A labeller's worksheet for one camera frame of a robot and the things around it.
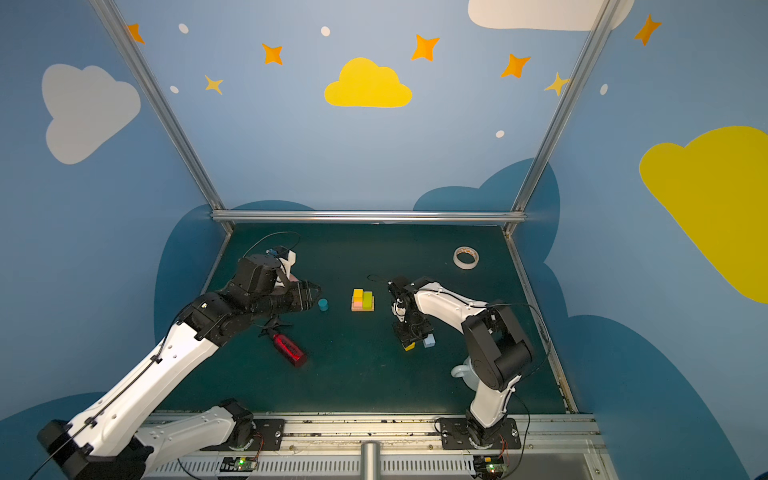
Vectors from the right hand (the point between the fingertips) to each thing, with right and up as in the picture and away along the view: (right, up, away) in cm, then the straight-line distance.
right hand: (411, 339), depth 89 cm
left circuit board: (-43, -25, -18) cm, 53 cm away
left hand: (-24, +17, -17) cm, 34 cm away
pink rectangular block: (-17, +9, +8) cm, 21 cm away
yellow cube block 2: (0, -2, -1) cm, 2 cm away
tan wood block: (-18, +7, +8) cm, 21 cm away
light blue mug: (+14, -6, -10) cm, 18 cm away
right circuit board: (+17, -26, -17) cm, 36 cm away
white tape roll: (+24, +27, +25) cm, 44 cm away
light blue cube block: (+5, 0, -1) cm, 5 cm away
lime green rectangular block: (-14, +10, +9) cm, 20 cm away
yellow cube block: (-17, +12, +7) cm, 22 cm away
